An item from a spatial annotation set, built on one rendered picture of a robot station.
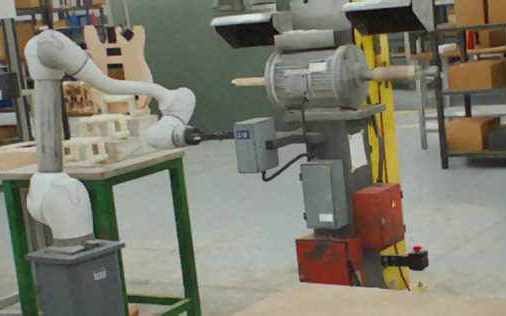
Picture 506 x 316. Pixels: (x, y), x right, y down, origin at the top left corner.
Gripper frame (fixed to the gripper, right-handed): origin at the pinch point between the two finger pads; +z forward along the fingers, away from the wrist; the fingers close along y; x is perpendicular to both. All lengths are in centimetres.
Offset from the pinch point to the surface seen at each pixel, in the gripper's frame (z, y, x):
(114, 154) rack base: -79, -20, -10
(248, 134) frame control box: 11.6, 3.7, 0.7
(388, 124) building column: -1, -138, -17
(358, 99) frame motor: 43, -30, 9
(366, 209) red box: 48, -21, -35
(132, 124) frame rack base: -80, -36, 1
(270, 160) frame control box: 14.1, -5.9, -11.5
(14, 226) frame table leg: -122, 4, -39
